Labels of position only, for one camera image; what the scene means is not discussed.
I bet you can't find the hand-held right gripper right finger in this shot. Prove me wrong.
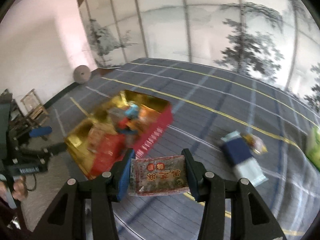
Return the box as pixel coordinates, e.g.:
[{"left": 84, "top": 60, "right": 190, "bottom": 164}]
[{"left": 181, "top": 148, "right": 285, "bottom": 240}]

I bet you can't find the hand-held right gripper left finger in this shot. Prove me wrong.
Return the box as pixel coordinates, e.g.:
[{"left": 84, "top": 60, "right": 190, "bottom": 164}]
[{"left": 32, "top": 149, "right": 136, "bottom": 240}]

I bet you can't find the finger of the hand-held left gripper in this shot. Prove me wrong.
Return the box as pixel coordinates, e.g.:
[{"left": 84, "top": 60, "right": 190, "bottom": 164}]
[
  {"left": 29, "top": 126, "right": 53, "bottom": 138},
  {"left": 37, "top": 142, "right": 67, "bottom": 158}
]

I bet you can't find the brown sesame brick packet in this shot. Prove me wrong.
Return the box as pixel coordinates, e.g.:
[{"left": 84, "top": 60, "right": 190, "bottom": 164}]
[{"left": 128, "top": 155, "right": 192, "bottom": 197}]

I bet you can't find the red and gold tin box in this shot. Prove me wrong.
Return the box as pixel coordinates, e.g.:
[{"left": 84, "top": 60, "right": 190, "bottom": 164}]
[{"left": 64, "top": 90, "right": 173, "bottom": 180}]

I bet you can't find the person's left forearm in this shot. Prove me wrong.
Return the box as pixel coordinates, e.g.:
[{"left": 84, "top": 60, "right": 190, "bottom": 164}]
[{"left": 0, "top": 199, "right": 34, "bottom": 240}]

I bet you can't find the person's left hand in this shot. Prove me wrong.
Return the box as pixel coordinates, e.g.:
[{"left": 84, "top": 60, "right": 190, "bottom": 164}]
[{"left": 0, "top": 175, "right": 29, "bottom": 203}]

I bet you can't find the light wooden chair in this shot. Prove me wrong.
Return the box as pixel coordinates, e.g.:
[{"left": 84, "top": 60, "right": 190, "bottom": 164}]
[{"left": 20, "top": 89, "right": 49, "bottom": 127}]

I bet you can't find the light blue snack packet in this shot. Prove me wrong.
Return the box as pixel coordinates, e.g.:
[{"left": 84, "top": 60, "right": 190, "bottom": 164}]
[{"left": 220, "top": 130, "right": 268, "bottom": 187}]

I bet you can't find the round grey stone disc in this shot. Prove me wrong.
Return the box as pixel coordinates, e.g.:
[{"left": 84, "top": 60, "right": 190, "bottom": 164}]
[{"left": 73, "top": 65, "right": 90, "bottom": 82}]

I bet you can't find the pink floral snack packet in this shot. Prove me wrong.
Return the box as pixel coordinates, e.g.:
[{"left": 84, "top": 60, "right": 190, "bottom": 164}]
[{"left": 241, "top": 134, "right": 268, "bottom": 154}]

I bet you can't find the grey plaid tablecloth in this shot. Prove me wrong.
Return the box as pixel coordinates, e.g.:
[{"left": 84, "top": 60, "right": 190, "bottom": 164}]
[{"left": 21, "top": 57, "right": 320, "bottom": 240}]

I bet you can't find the green tissue pack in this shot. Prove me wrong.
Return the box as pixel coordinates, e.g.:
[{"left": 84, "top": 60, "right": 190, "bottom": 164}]
[{"left": 305, "top": 126, "right": 320, "bottom": 172}]

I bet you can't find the landscape painted folding screen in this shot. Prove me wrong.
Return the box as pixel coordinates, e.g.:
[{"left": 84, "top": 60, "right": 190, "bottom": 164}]
[{"left": 77, "top": 0, "right": 320, "bottom": 105}]

